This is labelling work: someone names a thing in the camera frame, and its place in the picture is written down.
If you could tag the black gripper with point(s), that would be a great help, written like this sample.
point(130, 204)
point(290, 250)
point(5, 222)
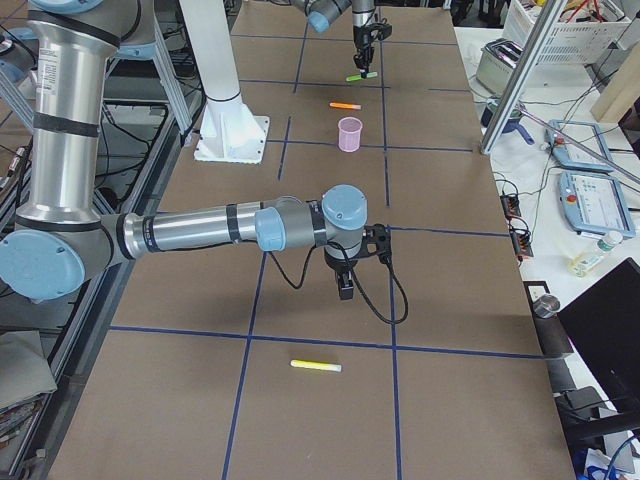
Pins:
point(362, 36)
point(339, 264)

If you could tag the green highlighter pen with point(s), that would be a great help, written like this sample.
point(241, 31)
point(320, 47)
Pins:
point(361, 76)

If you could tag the orange highlighter pen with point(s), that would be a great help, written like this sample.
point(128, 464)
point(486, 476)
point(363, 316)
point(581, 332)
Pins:
point(345, 106)

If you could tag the yellow highlighter pen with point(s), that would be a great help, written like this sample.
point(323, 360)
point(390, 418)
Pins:
point(314, 365)

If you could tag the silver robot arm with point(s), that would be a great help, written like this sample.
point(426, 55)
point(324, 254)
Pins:
point(60, 240)
point(320, 15)

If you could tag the pink mesh pen holder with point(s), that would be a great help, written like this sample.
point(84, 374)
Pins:
point(349, 134)

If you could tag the silver toaster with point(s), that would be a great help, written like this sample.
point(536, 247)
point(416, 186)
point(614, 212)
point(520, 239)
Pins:
point(498, 60)

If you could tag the blue pot with lid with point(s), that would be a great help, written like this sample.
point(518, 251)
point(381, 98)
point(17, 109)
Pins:
point(513, 122)

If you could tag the orange black connector strip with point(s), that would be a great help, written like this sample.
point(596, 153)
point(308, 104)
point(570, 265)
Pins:
point(519, 231)

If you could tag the metal cup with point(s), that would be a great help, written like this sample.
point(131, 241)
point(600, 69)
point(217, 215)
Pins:
point(546, 306)

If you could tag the far teach pendant tablet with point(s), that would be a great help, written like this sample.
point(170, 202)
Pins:
point(578, 145)

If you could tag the teach pendant tablet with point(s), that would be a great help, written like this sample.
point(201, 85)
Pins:
point(594, 203)
point(578, 145)

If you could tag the white plastic crate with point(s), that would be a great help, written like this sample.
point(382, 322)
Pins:
point(568, 43)

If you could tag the small plastic bottle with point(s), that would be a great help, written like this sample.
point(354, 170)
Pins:
point(585, 262)

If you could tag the black laptop monitor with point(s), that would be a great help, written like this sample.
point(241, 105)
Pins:
point(603, 325)

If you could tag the near teach pendant tablet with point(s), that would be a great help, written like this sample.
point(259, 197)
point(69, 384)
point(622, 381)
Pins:
point(594, 203)

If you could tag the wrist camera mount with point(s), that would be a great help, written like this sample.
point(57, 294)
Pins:
point(376, 242)
point(381, 31)

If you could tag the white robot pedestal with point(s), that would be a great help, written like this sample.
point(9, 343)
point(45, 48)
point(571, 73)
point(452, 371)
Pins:
point(229, 131)

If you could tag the aluminium frame post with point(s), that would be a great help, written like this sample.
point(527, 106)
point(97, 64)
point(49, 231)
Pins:
point(534, 45)

